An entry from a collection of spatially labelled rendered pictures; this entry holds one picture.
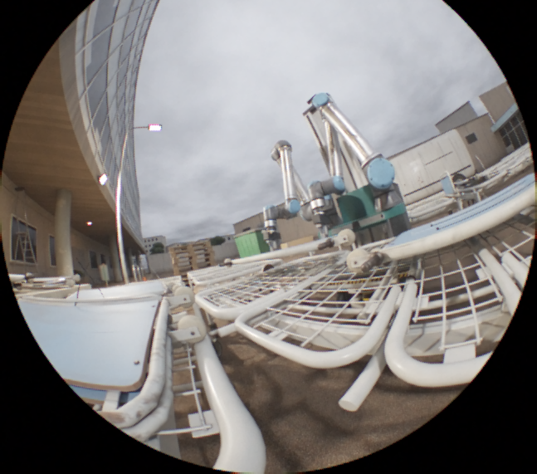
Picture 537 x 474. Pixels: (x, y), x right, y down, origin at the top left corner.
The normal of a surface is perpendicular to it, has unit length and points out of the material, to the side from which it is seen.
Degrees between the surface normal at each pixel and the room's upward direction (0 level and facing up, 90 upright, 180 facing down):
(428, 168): 88
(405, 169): 88
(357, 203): 90
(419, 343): 90
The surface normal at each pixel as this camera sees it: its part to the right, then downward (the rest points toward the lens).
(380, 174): -0.52, 0.04
